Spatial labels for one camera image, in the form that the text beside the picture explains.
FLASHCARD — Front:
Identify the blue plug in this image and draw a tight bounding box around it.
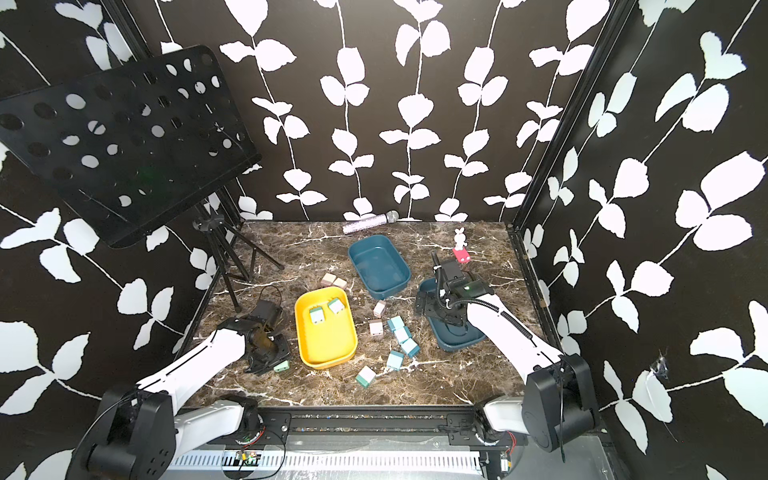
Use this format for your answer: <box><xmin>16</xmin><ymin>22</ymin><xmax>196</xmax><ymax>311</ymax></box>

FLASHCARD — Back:
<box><xmin>393</xmin><ymin>326</ymin><xmax>412</xmax><ymax>344</ymax></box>
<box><xmin>401</xmin><ymin>338</ymin><xmax>420</xmax><ymax>357</ymax></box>
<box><xmin>386</xmin><ymin>351</ymin><xmax>405</xmax><ymax>371</ymax></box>
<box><xmin>387</xmin><ymin>316</ymin><xmax>405</xmax><ymax>332</ymax></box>

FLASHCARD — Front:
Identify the white rabbit pink figurine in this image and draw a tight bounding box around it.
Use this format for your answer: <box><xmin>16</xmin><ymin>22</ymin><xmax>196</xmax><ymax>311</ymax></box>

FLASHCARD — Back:
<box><xmin>453</xmin><ymin>227</ymin><xmax>471</xmax><ymax>264</ymax></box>

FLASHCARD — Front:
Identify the teal storage box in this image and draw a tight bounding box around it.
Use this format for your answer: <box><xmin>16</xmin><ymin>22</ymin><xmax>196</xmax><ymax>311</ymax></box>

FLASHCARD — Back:
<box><xmin>348</xmin><ymin>235</ymin><xmax>411</xmax><ymax>300</ymax></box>
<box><xmin>415</xmin><ymin>278</ymin><xmax>486</xmax><ymax>353</ymax></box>

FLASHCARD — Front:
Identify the pink plug upper centre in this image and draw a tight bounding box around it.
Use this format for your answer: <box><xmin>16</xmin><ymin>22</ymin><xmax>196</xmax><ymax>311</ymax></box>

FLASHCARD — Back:
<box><xmin>373</xmin><ymin>301</ymin><xmax>386</xmax><ymax>318</ymax></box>

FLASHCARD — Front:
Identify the teal storage box rear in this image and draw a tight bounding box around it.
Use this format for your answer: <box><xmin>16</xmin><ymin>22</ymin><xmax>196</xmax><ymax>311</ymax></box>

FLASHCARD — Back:
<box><xmin>348</xmin><ymin>235</ymin><xmax>411</xmax><ymax>300</ymax></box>

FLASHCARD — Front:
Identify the pink plug lower centre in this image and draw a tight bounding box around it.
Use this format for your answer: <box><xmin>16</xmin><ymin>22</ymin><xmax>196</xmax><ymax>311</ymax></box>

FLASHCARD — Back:
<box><xmin>368</xmin><ymin>320</ymin><xmax>384</xmax><ymax>337</ymax></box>

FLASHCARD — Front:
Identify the blue plug top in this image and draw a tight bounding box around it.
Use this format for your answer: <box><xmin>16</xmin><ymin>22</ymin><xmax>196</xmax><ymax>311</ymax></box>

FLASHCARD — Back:
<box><xmin>387</xmin><ymin>316</ymin><xmax>405</xmax><ymax>332</ymax></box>

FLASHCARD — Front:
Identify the black tripod stand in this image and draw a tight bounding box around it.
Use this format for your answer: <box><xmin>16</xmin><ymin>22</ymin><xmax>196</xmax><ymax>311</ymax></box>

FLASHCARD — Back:
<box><xmin>193</xmin><ymin>204</ymin><xmax>285</xmax><ymax>313</ymax></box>

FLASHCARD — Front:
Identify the black front mounting rail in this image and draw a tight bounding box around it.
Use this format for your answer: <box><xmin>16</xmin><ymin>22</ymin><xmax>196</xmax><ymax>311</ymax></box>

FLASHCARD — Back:
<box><xmin>179</xmin><ymin>407</ymin><xmax>607</xmax><ymax>448</ymax></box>

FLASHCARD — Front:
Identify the black perforated music stand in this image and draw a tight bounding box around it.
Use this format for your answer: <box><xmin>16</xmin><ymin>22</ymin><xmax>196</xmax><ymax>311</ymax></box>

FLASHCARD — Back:
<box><xmin>1</xmin><ymin>45</ymin><xmax>261</xmax><ymax>248</ymax></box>

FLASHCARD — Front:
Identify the teal storage box right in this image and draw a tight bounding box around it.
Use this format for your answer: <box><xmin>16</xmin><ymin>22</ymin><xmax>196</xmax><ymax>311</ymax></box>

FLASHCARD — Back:
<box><xmin>415</xmin><ymin>278</ymin><xmax>486</xmax><ymax>353</ymax></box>

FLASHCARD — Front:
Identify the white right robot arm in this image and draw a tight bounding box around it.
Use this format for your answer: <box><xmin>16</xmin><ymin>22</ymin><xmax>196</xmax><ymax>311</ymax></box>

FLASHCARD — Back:
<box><xmin>414</xmin><ymin>252</ymin><xmax>598</xmax><ymax>452</ymax></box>

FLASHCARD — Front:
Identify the yellow storage box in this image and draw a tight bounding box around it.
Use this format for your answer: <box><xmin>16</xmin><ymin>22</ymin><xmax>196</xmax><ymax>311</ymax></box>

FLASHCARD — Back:
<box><xmin>294</xmin><ymin>286</ymin><xmax>358</xmax><ymax>370</ymax></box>

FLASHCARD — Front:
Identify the green plug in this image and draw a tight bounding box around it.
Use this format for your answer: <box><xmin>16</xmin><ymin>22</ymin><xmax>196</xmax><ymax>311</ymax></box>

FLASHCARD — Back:
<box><xmin>309</xmin><ymin>306</ymin><xmax>325</xmax><ymax>325</ymax></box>
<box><xmin>327</xmin><ymin>298</ymin><xmax>346</xmax><ymax>315</ymax></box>
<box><xmin>355</xmin><ymin>366</ymin><xmax>376</xmax><ymax>388</ymax></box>

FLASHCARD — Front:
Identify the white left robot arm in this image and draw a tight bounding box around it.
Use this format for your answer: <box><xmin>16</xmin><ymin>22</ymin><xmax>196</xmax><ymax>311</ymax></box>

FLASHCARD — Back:
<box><xmin>65</xmin><ymin>300</ymin><xmax>289</xmax><ymax>479</ymax></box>

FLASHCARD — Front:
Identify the pink glitter microphone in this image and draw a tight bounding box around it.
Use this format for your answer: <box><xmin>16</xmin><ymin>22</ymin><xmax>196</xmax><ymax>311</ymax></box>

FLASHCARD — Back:
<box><xmin>342</xmin><ymin>210</ymin><xmax>399</xmax><ymax>235</ymax></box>

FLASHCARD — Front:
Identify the blue plug bottom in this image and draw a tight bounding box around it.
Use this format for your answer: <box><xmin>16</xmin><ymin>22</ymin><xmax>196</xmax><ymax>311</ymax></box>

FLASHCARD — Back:
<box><xmin>386</xmin><ymin>351</ymin><xmax>405</xmax><ymax>371</ymax></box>

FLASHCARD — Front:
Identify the white perforated cable tray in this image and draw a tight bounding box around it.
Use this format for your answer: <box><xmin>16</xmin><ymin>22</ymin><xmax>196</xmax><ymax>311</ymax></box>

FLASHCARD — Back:
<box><xmin>168</xmin><ymin>450</ymin><xmax>482</xmax><ymax>475</ymax></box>

